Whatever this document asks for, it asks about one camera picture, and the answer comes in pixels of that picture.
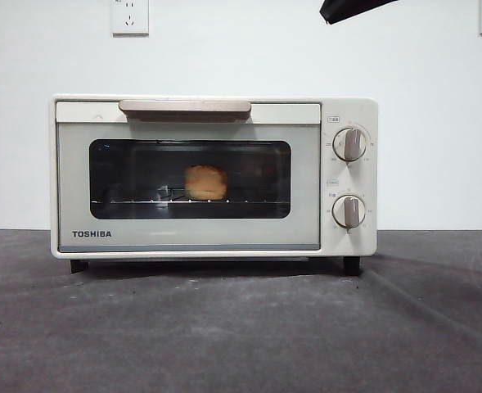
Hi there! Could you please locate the glass oven door with handle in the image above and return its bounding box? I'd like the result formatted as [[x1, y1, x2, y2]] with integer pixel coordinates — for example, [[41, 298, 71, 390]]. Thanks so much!
[[56, 99, 322, 251]]

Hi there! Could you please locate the golden bread loaf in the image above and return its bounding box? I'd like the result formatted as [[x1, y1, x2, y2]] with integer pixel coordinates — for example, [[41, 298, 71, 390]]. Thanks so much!
[[184, 165, 229, 201]]

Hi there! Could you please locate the beige oven knob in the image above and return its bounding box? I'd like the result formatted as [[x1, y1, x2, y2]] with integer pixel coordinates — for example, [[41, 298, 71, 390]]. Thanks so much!
[[331, 194, 367, 230], [332, 127, 369, 162]]

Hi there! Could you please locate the white Toshiba toaster oven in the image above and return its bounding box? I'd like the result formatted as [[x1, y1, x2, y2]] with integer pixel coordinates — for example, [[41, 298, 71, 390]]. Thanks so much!
[[50, 94, 380, 276]]

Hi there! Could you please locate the metal wire oven rack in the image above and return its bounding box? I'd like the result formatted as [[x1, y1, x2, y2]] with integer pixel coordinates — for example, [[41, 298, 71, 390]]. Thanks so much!
[[91, 198, 267, 205]]

